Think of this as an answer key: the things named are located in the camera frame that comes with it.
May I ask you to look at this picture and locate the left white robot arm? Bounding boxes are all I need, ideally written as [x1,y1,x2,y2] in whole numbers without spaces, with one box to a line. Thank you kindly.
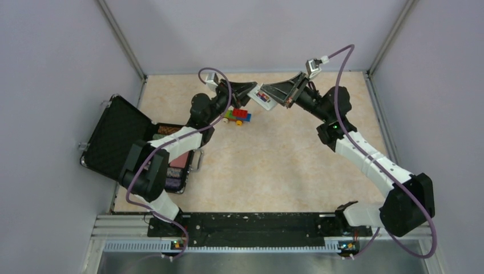
[119,80,258,236]

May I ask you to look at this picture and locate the lego brick truck toy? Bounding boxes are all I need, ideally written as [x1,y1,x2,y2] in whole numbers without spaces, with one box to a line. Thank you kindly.
[222,108,252,126]

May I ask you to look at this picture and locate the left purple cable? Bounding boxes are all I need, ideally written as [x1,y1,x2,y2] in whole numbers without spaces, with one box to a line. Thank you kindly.
[125,67,233,260]

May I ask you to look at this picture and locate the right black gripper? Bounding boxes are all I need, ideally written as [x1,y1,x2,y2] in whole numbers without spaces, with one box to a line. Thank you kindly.
[261,72,330,123]

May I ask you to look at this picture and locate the pink card deck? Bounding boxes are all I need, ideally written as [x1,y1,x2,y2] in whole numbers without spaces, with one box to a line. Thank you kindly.
[170,152,189,168]

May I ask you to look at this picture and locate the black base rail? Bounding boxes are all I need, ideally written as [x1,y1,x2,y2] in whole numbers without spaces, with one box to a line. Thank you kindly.
[147,212,372,248]

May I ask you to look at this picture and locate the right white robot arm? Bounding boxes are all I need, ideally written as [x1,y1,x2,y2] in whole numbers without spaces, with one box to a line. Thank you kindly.
[261,72,435,237]

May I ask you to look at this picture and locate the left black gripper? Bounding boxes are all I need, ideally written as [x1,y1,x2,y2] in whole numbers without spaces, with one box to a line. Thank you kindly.
[206,78,259,124]

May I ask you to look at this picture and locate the white remote control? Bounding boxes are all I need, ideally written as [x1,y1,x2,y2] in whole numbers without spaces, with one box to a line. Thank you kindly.
[248,85,277,111]

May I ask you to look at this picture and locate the black poker chip case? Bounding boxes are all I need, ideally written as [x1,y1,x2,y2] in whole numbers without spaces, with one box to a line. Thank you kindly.
[80,95,195,194]

